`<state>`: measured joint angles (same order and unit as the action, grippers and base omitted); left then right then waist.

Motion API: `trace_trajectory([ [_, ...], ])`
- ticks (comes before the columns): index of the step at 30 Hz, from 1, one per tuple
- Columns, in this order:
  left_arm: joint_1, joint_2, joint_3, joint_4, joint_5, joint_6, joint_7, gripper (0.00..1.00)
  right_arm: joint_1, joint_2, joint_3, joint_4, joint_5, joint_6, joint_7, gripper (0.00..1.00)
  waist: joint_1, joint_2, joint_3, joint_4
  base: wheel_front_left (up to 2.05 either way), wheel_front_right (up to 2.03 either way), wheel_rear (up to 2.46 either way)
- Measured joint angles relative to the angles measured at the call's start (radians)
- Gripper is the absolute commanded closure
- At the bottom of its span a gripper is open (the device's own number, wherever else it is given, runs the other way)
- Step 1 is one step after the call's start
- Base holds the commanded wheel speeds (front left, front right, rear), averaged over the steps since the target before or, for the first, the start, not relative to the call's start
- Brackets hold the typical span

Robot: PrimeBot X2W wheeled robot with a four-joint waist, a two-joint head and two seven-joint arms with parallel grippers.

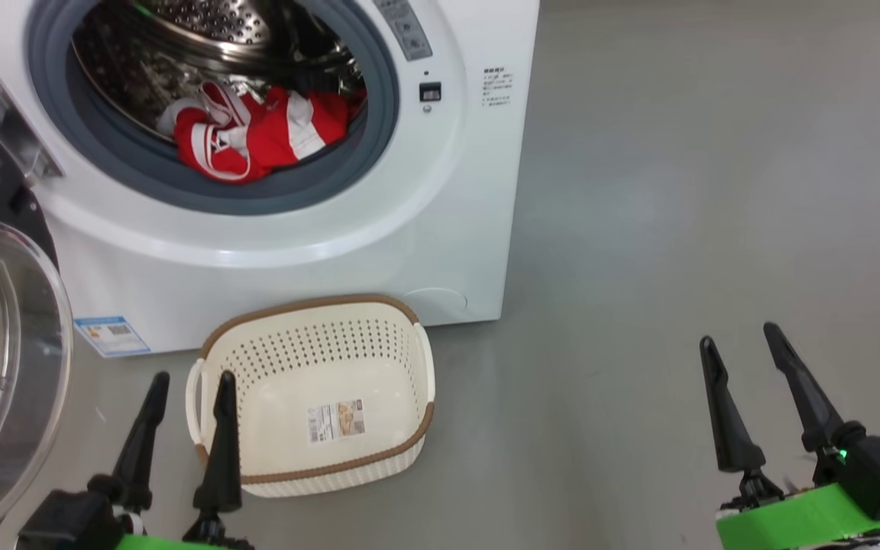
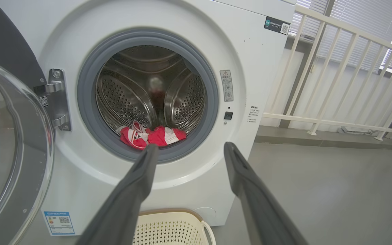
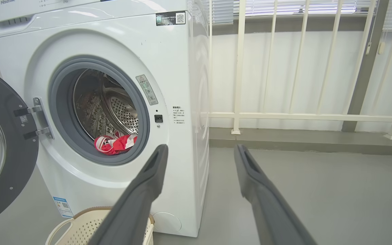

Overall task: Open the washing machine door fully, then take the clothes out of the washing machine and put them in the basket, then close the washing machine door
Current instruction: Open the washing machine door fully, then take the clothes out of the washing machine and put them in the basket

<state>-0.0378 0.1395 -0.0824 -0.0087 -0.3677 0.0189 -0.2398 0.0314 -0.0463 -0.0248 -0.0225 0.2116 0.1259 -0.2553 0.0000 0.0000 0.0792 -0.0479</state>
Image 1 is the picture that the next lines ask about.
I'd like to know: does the blue energy label sticker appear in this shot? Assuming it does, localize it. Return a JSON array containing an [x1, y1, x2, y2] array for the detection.
[[73, 315, 152, 358]]

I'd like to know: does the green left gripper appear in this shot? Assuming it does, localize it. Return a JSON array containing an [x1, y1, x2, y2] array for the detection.
[[89, 370, 255, 550]]

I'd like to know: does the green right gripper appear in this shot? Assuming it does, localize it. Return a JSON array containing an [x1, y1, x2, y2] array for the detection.
[[699, 322, 880, 550]]

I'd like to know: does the cream basket with brown rim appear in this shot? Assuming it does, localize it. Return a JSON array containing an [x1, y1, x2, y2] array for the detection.
[[186, 294, 437, 499]]

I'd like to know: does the red and white garment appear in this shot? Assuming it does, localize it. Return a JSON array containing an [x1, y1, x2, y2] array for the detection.
[[156, 80, 368, 184]]

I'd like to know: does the white front-load washing machine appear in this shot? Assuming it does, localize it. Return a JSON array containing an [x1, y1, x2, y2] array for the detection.
[[0, 0, 540, 358]]

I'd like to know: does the black-rimmed glass washer door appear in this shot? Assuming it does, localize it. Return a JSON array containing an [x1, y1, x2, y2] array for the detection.
[[0, 103, 74, 550]]

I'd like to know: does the printed food package label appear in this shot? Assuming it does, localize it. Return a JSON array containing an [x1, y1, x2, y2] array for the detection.
[[306, 401, 367, 444]]

